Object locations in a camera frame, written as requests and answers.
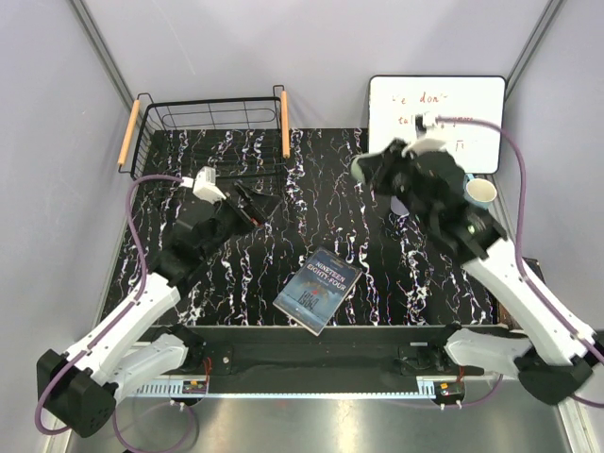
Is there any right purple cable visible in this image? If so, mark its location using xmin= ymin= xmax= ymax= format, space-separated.
xmin=436 ymin=117 xmax=604 ymax=410

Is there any black marble pattern mat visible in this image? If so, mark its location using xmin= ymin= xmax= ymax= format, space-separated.
xmin=92 ymin=126 xmax=502 ymax=327

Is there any light blue mug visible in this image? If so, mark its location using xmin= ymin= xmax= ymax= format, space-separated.
xmin=463 ymin=174 xmax=497 ymax=210

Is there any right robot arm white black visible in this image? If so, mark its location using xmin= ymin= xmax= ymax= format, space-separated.
xmin=355 ymin=139 xmax=603 ymax=406

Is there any white whiteboard black frame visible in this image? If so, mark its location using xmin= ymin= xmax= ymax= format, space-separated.
xmin=368 ymin=75 xmax=506 ymax=175

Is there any black wire dish rack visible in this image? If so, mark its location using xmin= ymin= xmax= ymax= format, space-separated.
xmin=117 ymin=85 xmax=290 ymax=185

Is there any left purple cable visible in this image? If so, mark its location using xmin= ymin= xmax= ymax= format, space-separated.
xmin=35 ymin=175 xmax=199 ymax=452

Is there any purple plastic cup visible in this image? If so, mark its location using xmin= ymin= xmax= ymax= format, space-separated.
xmin=390 ymin=196 xmax=410 ymax=217

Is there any purple cable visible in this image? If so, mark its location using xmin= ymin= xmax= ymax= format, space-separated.
xmin=35 ymin=175 xmax=199 ymax=452
xmin=436 ymin=117 xmax=604 ymax=410

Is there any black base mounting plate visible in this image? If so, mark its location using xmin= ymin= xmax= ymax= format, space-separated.
xmin=149 ymin=325 xmax=487 ymax=377

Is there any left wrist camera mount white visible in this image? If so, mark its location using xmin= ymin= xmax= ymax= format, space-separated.
xmin=193 ymin=166 xmax=227 ymax=204

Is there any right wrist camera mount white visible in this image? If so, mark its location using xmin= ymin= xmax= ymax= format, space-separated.
xmin=402 ymin=112 xmax=446 ymax=157

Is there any green plastic cup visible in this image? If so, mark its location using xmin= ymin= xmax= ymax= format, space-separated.
xmin=350 ymin=153 xmax=379 ymax=185

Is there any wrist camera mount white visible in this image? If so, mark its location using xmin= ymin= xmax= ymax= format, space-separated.
xmin=193 ymin=166 xmax=227 ymax=204
xmin=402 ymin=112 xmax=446 ymax=157

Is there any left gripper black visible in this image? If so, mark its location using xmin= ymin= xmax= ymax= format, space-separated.
xmin=202 ymin=181 xmax=281 ymax=260

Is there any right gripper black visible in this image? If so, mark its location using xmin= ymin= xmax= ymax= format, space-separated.
xmin=357 ymin=138 xmax=431 ymax=227

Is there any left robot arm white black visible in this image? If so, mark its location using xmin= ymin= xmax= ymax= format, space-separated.
xmin=34 ymin=174 xmax=281 ymax=438

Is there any Nineteen Eighty-Four book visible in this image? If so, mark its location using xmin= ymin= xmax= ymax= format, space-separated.
xmin=273 ymin=247 xmax=361 ymax=336

